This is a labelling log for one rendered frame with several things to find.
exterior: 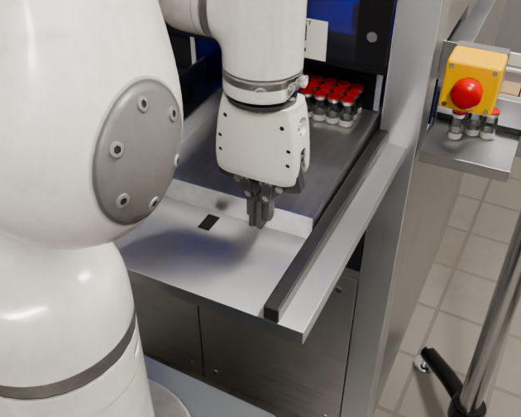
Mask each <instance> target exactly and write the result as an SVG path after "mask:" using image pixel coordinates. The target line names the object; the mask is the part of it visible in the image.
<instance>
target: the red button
mask: <svg viewBox="0 0 521 417"><path fill-rule="evenodd" d="M482 96H483V88H482V86H481V85H480V83H479V82H478V81H476V80H475V79H470V78H464V79H460V80H458V81H457V82H456V83H455V84H454V85H453V87H452V90H451V93H450V98H451V101H452V103H453V104H454V105H455V106H456V107H458V108H460V109H464V110H468V109H473V108H475V107H476V106H477V105H478V104H479V103H480V101H481V99H482Z"/></svg>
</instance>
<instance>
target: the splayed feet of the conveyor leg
mask: <svg viewBox="0 0 521 417"><path fill-rule="evenodd" d="M420 354H421V355H418V356H416V358H415V359H414V362H413V364H414V366H415V368H416V369H417V370H418V371H420V372H422V373H426V374H428V373H432V372H433V373H434V374H435V375H436V376H437V378H438V379H439V380H440V382H441V383H442V384H443V386H444V387H445V389H446V391H447V393H448V395H449V396H450V397H451V402H450V405H449V407H448V411H447V415H448V417H485V413H486V405H485V402H484V401H482V404H481V407H480V409H479V411H477V412H476V413H467V412H465V411H464V410H463V409H462V408H461V407H460V406H459V405H458V399H459V396H460V394H461V389H462V387H463V384H462V383H461V380H460V379H459V377H458V376H457V375H456V373H455V372H454V371H453V370H452V368H451V367H450V366H449V365H448V364H447V363H446V361H445V360H444V359H443V358H442V357H441V356H440V354H439V353H438V352H437V351H436V350H435V348H434V347H431V346H429V345H428V346H426V347H425V348H424V349H422V351H421V353H420Z"/></svg>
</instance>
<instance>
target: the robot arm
mask: <svg viewBox="0 0 521 417"><path fill-rule="evenodd" d="M307 1H308V0H0V417H191V416H190V414H189V412H188V410H187V409H186V407H185V406H184V405H183V403H182V402H181V401H180V399H179V398H178V397H177V396H176V395H174V394H173V393H172V392H171V391H170V390H169V389H167V388H165V387H164V386H162V385H161V384H159V383H157V382H156V381H153V380H150V379H148V378H147V373H146V364H145V360H144V355H143V351H142V345H141V337H140V332H139V328H138V322H137V318H136V309H135V305H134V299H133V296H132V292H131V284H130V280H129V277H128V274H127V269H126V266H125V264H124V261H123V259H122V256H121V254H120V252H119V251H118V249H117V248H116V246H115V245H114V243H113V241H115V240H117V239H118V238H120V237H122V236H124V235H126V234H128V233H129V232H131V231H133V230H134V229H136V228H137V227H138V226H140V225H141V224H142V223H143V222H144V221H145V220H146V219H147V218H148V217H149V216H150V215H151V214H152V213H153V211H154V210H155V209H156V208H157V207H158V205H159V203H160V201H161V200H162V198H163V197H164V195H165V192H166V190H167V189H168V188H169V186H170V183H171V181H172V179H173V178H174V173H175V170H176V168H177V166H178V164H179V153H180V147H181V142H182V136H183V123H184V114H183V103H182V93H181V89H180V84H179V76H178V71H177V67H176V63H175V58H174V53H173V50H172V46H171V44H170V38H169V34H168V31H167V28H166V25H165V21H166V22H167V23H168V24H169V25H170V26H172V27H173V28H175V29H177V30H180V31H185V32H188V33H192V34H195V35H200V36H207V37H212V38H214V39H215V40H216V41H217V42H218V44H219V45H220V46H221V50H222V88H223V92H222V98H221V102H220V107H219V111H218V117H217V135H216V154H217V163H218V165H219V167H218V169H219V171H220V172H221V173H223V174H224V175H227V176H229V177H231V178H233V179H234V180H235V181H236V182H237V184H238V185H239V186H240V187H241V191H242V195H243V196H244V197H245V198H246V214H247V215H249V226H251V227H254V226H256V227H257V228H259V229H262V228H263V227H264V226H265V224H266V223H267V222H268V221H270V220H271V219H272V218H273V217H274V213H275V198H276V197H278V196H280V195H281V194H283V193H286V194H301V193H302V191H303V190H304V188H305V183H304V175H303V171H306V170H307V169H308V165H309V124H308V110H307V105H306V101H305V97H304V96H303V95H302V94H300V93H298V91H297V90H298V89H300V88H304V89H305V88H306V86H307V84H308V76H307V75H304V73H303V69H304V45H305V31H306V16H307ZM261 182H263V185H262V187H261Z"/></svg>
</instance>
